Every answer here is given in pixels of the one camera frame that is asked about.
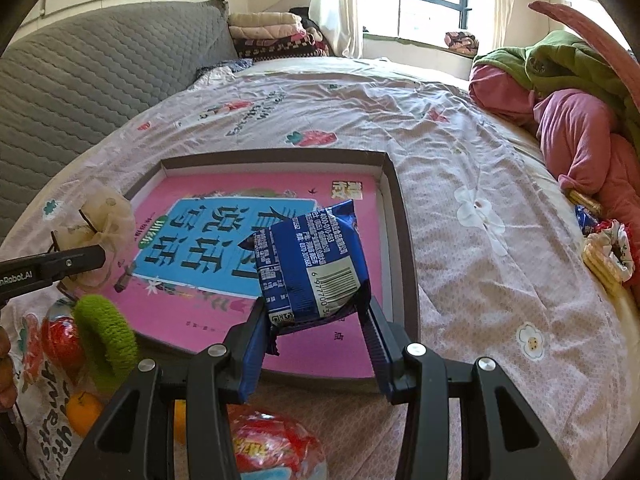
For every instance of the dusty pink fabric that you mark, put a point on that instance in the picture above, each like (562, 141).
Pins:
(590, 30)

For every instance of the green garment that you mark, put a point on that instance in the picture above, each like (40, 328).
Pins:
(565, 57)

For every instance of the blue snack packet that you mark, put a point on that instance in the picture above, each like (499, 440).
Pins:
(310, 260)

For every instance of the folded cloth on windowsill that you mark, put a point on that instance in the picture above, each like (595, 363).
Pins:
(461, 41)

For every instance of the strawberry printed bed sheet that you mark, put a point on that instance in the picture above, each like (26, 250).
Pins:
(475, 285)

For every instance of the white curtain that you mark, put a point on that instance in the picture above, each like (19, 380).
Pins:
(335, 5)
(502, 5)

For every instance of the pink folded blanket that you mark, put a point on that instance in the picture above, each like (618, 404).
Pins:
(265, 32)

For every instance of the beige folded blanket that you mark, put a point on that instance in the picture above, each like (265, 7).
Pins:
(265, 19)

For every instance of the grey quilted headboard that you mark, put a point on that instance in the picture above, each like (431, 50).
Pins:
(100, 85)

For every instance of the small orange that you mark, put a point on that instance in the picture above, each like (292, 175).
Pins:
(82, 412)

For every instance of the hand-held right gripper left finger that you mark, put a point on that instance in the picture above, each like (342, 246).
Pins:
(250, 360)

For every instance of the large red snack packet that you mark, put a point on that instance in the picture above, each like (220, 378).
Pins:
(270, 445)

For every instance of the floral scrunchie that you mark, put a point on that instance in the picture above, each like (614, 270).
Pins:
(612, 240)

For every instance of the yellow wafer biscuit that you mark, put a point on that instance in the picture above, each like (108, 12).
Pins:
(582, 199)
(600, 265)

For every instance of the pink quilt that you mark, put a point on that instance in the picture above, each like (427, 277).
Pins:
(575, 130)

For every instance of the beige organza scrunchie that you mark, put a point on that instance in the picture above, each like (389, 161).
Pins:
(107, 215)

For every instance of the red mesh ball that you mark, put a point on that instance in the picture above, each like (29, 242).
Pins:
(57, 340)

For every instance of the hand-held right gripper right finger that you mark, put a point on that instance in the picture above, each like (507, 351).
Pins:
(378, 360)

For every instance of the person's left hand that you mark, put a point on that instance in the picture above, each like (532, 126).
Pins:
(7, 385)

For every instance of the dark clothes pile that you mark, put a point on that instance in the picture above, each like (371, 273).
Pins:
(302, 17)

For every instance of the blue patterned cloth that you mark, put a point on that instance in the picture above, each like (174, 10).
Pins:
(225, 67)

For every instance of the brown shallow cardboard box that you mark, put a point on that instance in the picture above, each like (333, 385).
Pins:
(401, 240)

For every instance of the small blue packet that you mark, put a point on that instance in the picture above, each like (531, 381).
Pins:
(584, 220)

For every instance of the dark floral folded blanket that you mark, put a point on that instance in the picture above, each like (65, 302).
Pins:
(280, 50)

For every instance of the green fuzzy scrunchie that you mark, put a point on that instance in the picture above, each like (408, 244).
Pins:
(120, 350)

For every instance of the pink children's book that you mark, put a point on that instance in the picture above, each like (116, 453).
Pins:
(200, 310)

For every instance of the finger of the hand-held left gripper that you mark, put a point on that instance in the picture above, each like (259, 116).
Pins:
(70, 262)

